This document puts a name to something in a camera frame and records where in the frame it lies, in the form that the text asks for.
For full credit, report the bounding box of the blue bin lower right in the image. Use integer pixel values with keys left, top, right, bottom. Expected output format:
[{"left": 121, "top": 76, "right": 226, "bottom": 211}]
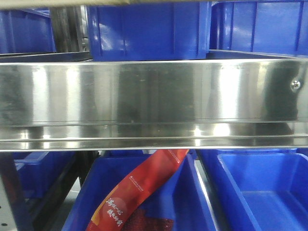
[{"left": 199, "top": 149, "right": 308, "bottom": 231}]

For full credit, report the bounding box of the blue plastic bins right stack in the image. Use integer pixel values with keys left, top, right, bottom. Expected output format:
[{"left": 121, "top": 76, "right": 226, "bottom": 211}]
[{"left": 210, "top": 0, "right": 308, "bottom": 56}]

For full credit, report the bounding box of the stainless steel shelf front rail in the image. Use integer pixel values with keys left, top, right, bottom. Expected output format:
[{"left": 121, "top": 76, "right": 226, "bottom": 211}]
[{"left": 0, "top": 59, "right": 308, "bottom": 151}]

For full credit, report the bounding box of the blue plastic bin left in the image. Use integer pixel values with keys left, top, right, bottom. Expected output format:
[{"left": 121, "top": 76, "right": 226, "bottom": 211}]
[{"left": 0, "top": 9, "right": 56, "bottom": 54}]

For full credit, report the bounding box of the blue plastic bin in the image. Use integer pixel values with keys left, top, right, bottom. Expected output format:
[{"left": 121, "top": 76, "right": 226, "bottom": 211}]
[
  {"left": 0, "top": 9, "right": 56, "bottom": 54},
  {"left": 87, "top": 1, "right": 212, "bottom": 62}
]

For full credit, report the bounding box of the red printed paper bag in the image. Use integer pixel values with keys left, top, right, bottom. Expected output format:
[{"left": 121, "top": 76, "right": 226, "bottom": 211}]
[{"left": 86, "top": 149, "right": 189, "bottom": 231}]

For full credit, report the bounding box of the blue bin lower middle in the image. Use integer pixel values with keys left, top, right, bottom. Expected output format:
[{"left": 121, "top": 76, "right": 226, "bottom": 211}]
[{"left": 62, "top": 150, "right": 216, "bottom": 231}]

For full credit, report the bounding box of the blue plastic bin centre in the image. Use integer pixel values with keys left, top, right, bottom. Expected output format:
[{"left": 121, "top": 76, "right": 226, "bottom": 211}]
[{"left": 87, "top": 1, "right": 212, "bottom": 62}]

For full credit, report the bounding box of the blue bin lower left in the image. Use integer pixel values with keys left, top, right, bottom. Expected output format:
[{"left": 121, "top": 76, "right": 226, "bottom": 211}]
[{"left": 12, "top": 151, "right": 75, "bottom": 199}]

